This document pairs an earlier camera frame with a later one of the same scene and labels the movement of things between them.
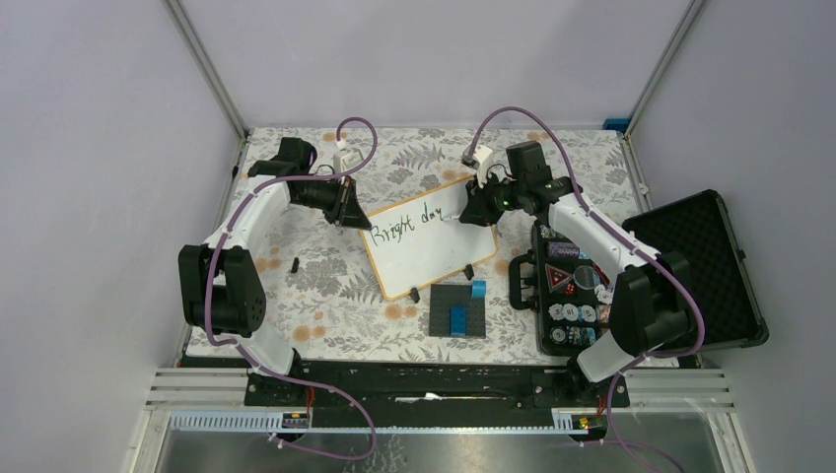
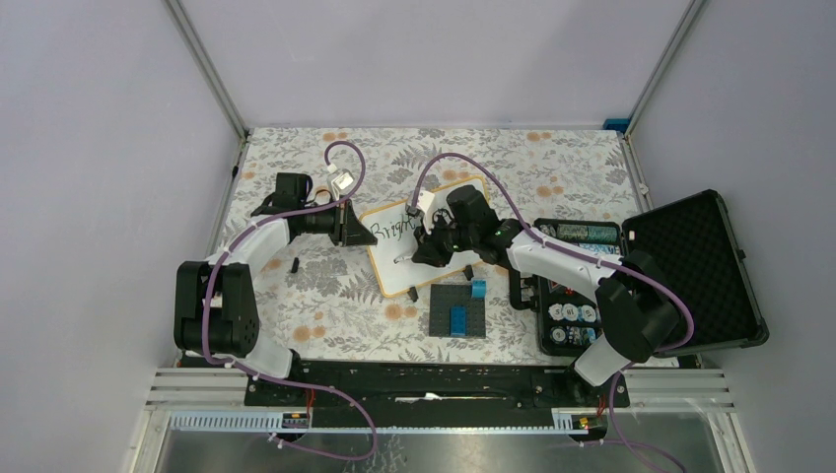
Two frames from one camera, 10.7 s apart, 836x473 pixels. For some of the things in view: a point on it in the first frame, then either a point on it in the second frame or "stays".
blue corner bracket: x=618 y=124 stays
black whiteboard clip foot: x=414 y=294 stays
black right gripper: x=478 y=210 -> x=429 y=251
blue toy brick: x=457 y=320 stays
